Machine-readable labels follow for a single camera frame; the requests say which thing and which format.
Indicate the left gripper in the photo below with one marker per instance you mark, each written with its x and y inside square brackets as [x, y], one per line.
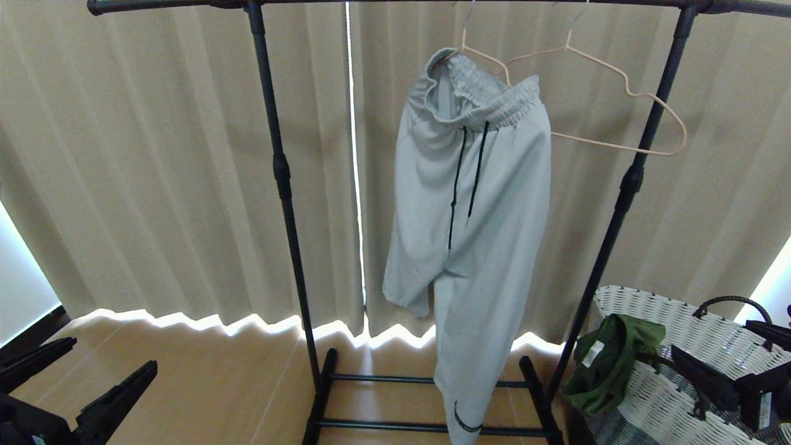
[31, 426]

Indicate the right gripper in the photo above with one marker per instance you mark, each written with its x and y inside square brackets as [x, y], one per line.
[772, 395]

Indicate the green garment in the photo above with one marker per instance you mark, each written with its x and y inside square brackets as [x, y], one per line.
[605, 371]

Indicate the pale grey shorts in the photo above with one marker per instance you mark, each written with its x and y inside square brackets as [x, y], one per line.
[482, 247]

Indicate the pink clothes hanger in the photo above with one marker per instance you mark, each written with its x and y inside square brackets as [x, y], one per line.
[612, 144]
[488, 60]

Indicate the white laundry basket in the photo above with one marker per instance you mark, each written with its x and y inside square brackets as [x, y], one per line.
[636, 309]

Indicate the black clothes rack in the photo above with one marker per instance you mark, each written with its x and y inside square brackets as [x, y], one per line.
[281, 173]

